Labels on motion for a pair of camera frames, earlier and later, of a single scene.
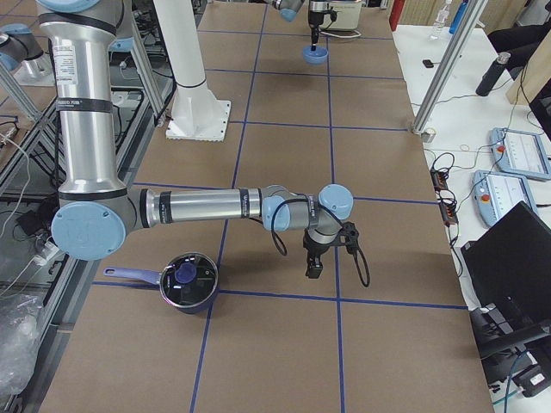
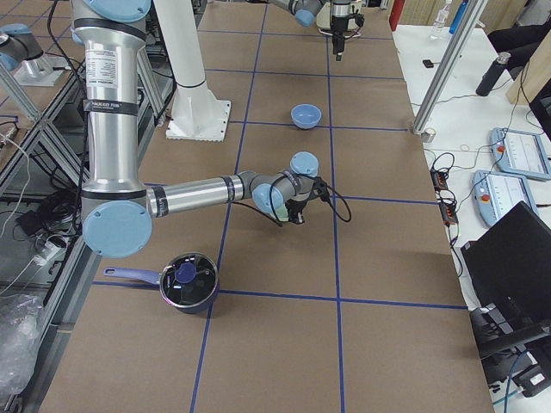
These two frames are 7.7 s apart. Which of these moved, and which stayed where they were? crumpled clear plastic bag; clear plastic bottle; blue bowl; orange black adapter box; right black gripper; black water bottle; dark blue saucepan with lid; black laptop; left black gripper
Moved: left black gripper; right black gripper; blue bowl
Stayed: dark blue saucepan with lid; orange black adapter box; black water bottle; black laptop; clear plastic bottle; crumpled clear plastic bag
